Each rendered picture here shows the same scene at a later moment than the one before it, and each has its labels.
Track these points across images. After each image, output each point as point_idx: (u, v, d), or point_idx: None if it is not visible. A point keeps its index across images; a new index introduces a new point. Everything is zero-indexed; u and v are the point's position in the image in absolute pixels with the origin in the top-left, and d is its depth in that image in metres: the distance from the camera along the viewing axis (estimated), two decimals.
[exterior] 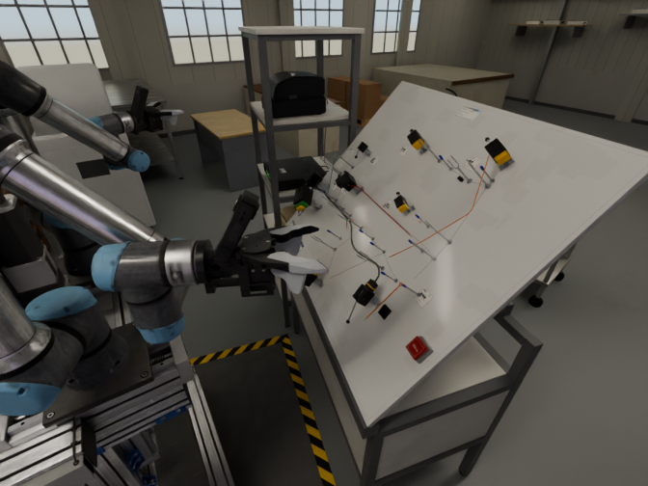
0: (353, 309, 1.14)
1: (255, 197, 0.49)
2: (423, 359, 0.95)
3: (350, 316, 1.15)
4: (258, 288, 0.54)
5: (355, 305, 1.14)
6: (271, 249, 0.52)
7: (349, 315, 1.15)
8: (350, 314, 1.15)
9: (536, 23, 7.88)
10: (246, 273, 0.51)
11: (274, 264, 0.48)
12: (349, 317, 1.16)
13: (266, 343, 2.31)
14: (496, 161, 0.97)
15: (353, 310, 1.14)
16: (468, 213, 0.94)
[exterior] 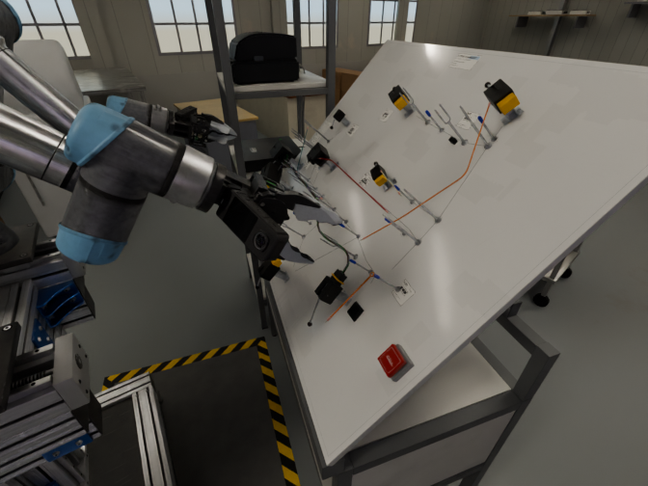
0: (316, 308, 0.89)
1: (279, 252, 0.42)
2: (401, 375, 0.70)
3: (312, 317, 0.90)
4: None
5: (317, 303, 0.89)
6: None
7: (311, 316, 0.90)
8: (312, 315, 0.90)
9: (538, 13, 7.62)
10: None
11: None
12: (310, 319, 0.90)
13: (239, 347, 2.06)
14: (499, 108, 0.72)
15: (315, 309, 0.89)
16: (461, 176, 0.69)
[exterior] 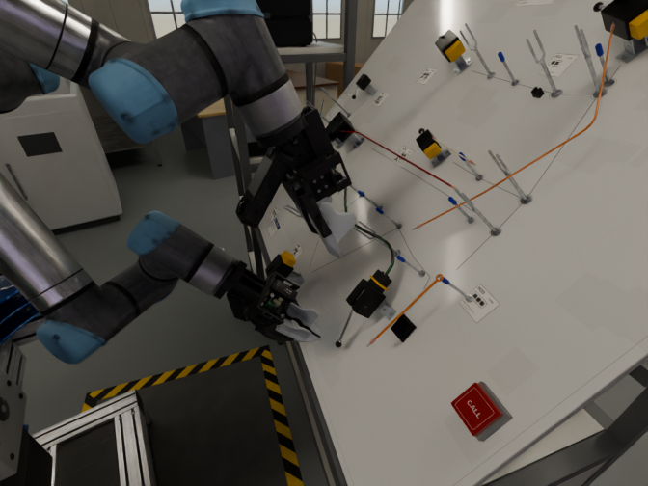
0: (348, 322, 0.65)
1: None
2: (492, 432, 0.46)
3: (343, 335, 0.66)
4: None
5: (350, 316, 0.65)
6: None
7: (341, 334, 0.66)
8: (342, 333, 0.66)
9: None
10: None
11: None
12: (340, 337, 0.66)
13: (240, 358, 1.82)
14: (634, 29, 0.48)
15: (347, 324, 0.65)
16: (585, 127, 0.45)
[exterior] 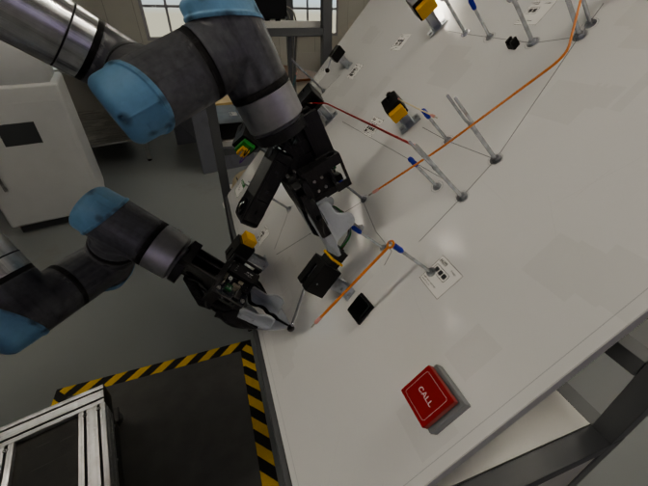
0: (300, 303, 0.58)
1: None
2: (445, 424, 0.38)
3: (295, 317, 0.59)
4: None
5: (302, 296, 0.57)
6: None
7: (293, 316, 0.59)
8: (294, 314, 0.59)
9: None
10: None
11: (295, 202, 0.55)
12: (292, 320, 0.59)
13: (220, 353, 1.75)
14: None
15: (299, 305, 0.58)
16: (557, 59, 0.37)
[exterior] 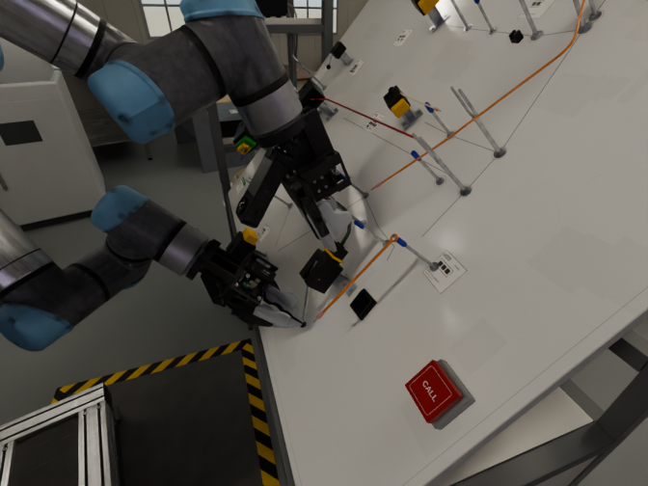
0: (307, 299, 0.58)
1: None
2: (450, 418, 0.38)
3: (305, 313, 0.59)
4: None
5: (308, 292, 0.57)
6: None
7: (303, 312, 0.59)
8: (304, 310, 0.59)
9: None
10: None
11: (298, 205, 0.55)
12: (303, 316, 0.60)
13: (221, 351, 1.74)
14: None
15: (306, 301, 0.58)
16: (563, 49, 0.37)
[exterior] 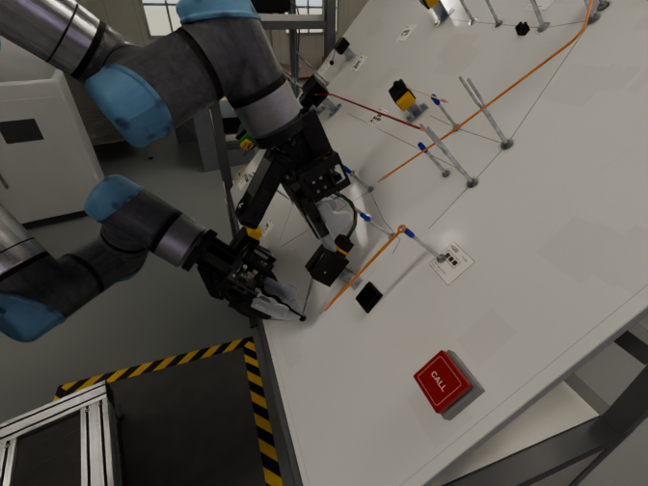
0: (310, 292, 0.57)
1: None
2: (460, 409, 0.38)
3: (306, 307, 0.59)
4: None
5: (310, 285, 0.57)
6: None
7: (304, 306, 0.59)
8: (305, 304, 0.58)
9: None
10: None
11: (298, 206, 0.54)
12: (304, 310, 0.59)
13: (222, 349, 1.74)
14: None
15: (309, 294, 0.58)
16: (574, 38, 0.37)
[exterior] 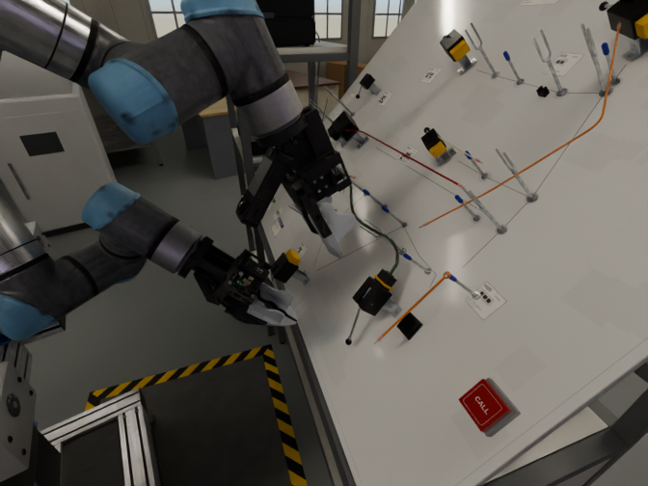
0: (356, 320, 0.66)
1: None
2: (499, 428, 0.46)
3: (352, 333, 0.67)
4: None
5: (358, 314, 0.65)
6: None
7: (351, 332, 0.67)
8: (351, 330, 0.67)
9: None
10: None
11: None
12: (350, 336, 0.67)
13: (243, 357, 1.82)
14: (641, 28, 0.49)
15: (355, 322, 0.66)
16: (593, 125, 0.45)
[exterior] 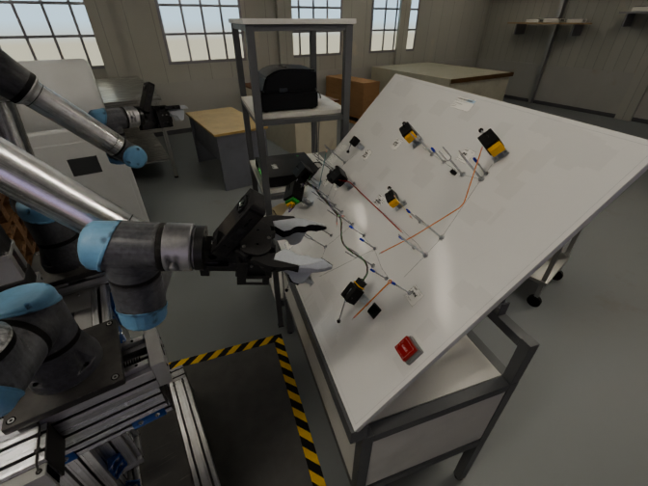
0: (343, 308, 1.10)
1: (261, 201, 0.46)
2: (413, 360, 0.90)
3: (340, 315, 1.11)
4: (254, 277, 0.55)
5: (344, 304, 1.09)
6: (272, 248, 0.51)
7: (339, 314, 1.11)
8: (340, 313, 1.11)
9: (536, 21, 7.83)
10: (244, 268, 0.51)
11: (284, 268, 0.49)
12: (339, 317, 1.11)
13: (258, 343, 2.27)
14: (490, 152, 0.93)
15: (342, 309, 1.10)
16: (459, 206, 0.89)
